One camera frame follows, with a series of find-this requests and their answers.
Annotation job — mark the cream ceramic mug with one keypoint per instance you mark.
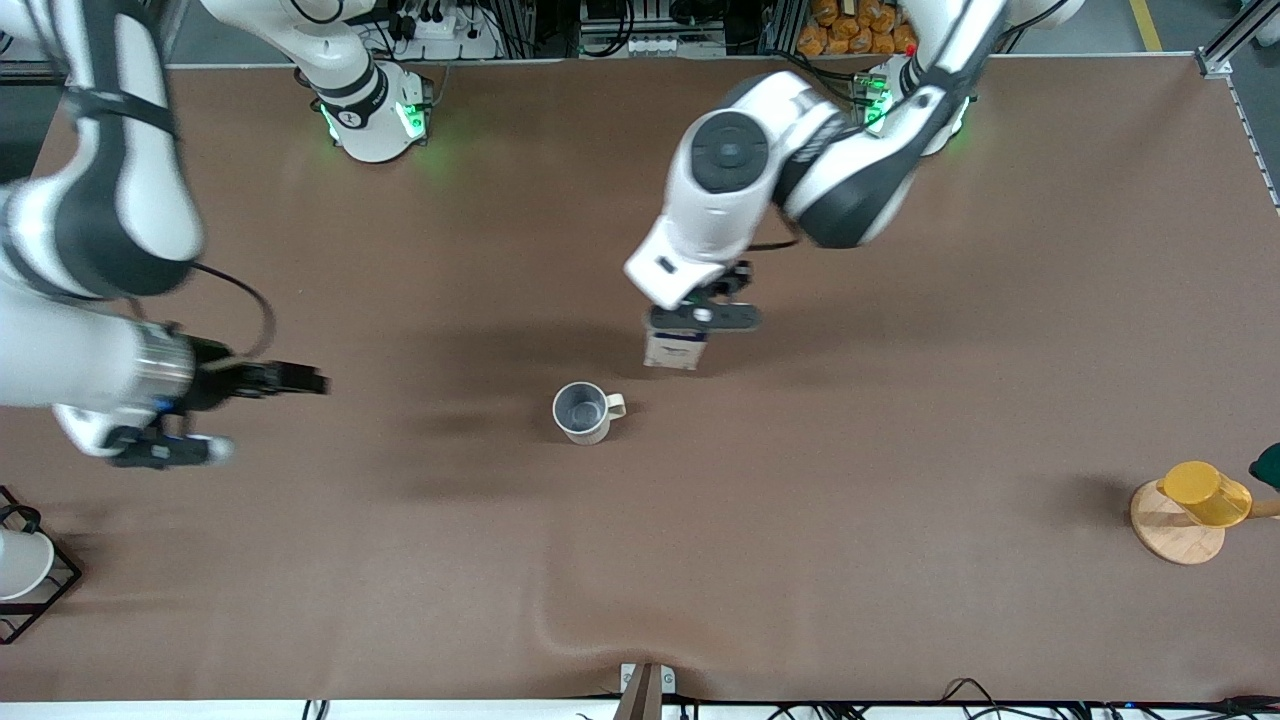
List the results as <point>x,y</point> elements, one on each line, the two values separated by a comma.
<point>580,408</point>

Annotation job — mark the round wooden board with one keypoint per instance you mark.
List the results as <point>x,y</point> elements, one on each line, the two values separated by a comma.
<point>1175,542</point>

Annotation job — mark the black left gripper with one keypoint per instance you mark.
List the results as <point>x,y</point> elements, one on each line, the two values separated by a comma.
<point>737,279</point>

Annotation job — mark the slim white power strip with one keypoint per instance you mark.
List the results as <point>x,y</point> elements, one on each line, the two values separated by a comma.
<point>675,46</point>

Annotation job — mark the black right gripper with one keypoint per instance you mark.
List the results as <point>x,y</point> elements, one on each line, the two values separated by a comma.
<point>213,385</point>

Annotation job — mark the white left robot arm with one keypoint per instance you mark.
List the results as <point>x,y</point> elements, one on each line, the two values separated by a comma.
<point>720,210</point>

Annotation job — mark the blue white milk carton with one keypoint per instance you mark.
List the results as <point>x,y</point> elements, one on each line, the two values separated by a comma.
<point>675,350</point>

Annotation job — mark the white bowl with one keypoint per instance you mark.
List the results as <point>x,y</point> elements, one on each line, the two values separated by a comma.
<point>20,565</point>

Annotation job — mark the yellow plastic cup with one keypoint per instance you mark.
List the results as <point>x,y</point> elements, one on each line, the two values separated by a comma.
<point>1205,495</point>

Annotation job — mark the orange snack pile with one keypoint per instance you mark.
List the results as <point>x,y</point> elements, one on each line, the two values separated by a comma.
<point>850,30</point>

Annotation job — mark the large white power strip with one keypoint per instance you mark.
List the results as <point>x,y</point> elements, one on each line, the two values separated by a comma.
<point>470,45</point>

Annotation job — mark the dark green object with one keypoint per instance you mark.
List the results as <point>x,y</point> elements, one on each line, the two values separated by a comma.
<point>1268,468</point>

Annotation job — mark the aluminium frame rail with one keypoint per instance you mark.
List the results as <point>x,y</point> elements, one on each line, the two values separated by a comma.
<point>1215,62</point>

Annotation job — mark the brown tapered post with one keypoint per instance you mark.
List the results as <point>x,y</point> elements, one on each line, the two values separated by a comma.
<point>642,700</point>

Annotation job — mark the grey metal clamp bracket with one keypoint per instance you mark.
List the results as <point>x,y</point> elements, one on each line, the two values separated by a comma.
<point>668,680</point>

